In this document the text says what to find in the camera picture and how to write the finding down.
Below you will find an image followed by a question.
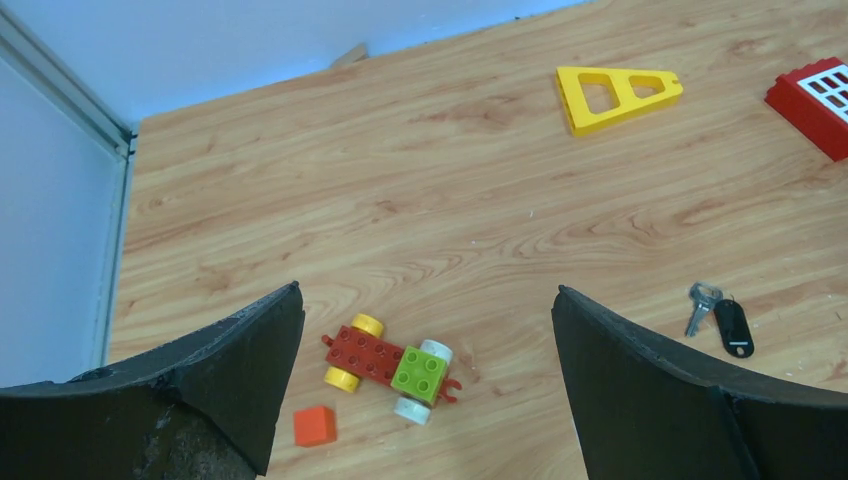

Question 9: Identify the yellow triangular toy frame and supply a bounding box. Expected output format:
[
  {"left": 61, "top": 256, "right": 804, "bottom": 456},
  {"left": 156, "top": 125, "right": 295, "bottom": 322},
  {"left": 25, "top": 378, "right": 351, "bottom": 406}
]
[{"left": 556, "top": 66, "right": 683, "bottom": 137}]

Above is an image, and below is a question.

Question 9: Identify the silver key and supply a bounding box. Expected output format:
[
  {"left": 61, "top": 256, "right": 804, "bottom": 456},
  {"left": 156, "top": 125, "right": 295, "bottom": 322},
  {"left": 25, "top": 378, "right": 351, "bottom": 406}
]
[{"left": 685, "top": 282, "right": 724, "bottom": 337}]

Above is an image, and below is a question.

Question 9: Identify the orange cube block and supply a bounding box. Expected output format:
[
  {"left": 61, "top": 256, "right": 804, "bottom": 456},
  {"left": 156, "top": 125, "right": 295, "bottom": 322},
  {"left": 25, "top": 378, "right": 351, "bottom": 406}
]
[{"left": 293, "top": 405, "right": 338, "bottom": 448}]

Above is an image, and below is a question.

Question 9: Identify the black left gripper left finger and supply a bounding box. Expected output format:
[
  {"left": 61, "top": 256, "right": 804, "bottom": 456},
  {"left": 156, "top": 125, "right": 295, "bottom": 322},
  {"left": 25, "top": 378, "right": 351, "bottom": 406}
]
[{"left": 1, "top": 282, "right": 305, "bottom": 479}]

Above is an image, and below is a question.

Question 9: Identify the black key fob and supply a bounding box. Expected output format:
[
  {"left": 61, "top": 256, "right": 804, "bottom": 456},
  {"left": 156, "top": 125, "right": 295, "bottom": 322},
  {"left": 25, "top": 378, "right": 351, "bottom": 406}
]
[{"left": 713, "top": 299, "right": 755, "bottom": 359}]

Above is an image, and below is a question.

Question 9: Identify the red toy window block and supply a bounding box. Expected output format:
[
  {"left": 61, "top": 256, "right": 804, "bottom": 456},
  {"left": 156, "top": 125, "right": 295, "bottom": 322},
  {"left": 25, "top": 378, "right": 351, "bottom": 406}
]
[{"left": 765, "top": 57, "right": 847, "bottom": 162}]

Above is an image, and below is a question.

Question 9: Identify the toy brick car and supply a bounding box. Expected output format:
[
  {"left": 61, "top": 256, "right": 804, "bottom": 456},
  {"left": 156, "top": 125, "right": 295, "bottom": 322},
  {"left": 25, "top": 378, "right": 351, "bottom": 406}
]
[{"left": 321, "top": 314, "right": 463, "bottom": 425}]

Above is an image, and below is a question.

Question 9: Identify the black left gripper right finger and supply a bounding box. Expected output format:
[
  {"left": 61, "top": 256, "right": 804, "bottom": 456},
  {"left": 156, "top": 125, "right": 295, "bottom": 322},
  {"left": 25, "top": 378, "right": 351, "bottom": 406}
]
[{"left": 551, "top": 286, "right": 847, "bottom": 479}]

